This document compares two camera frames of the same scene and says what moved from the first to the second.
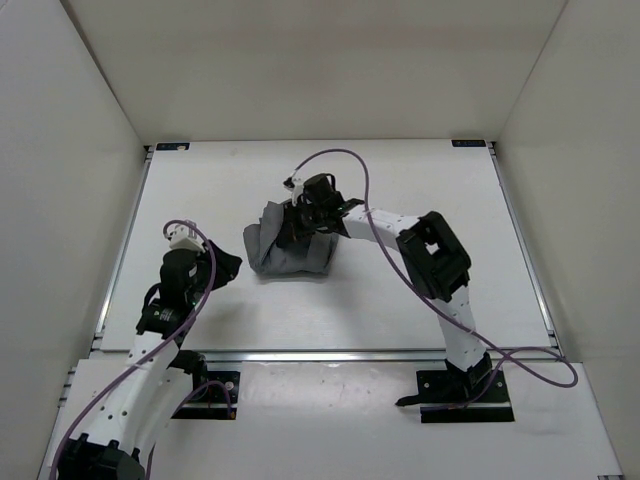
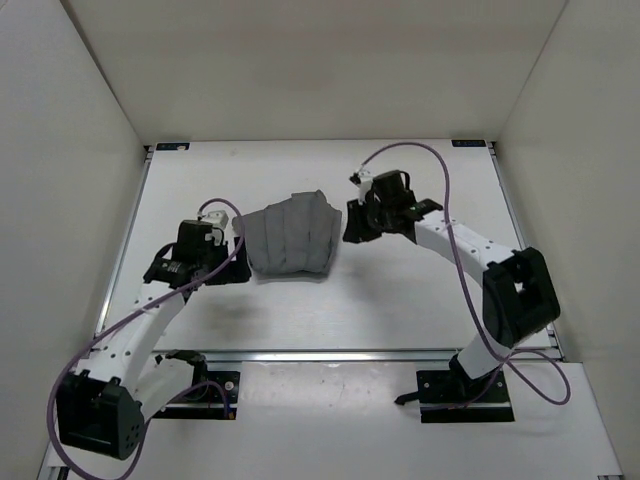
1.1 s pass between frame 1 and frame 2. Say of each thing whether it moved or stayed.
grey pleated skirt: stayed
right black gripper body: moved
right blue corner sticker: stayed
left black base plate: stayed
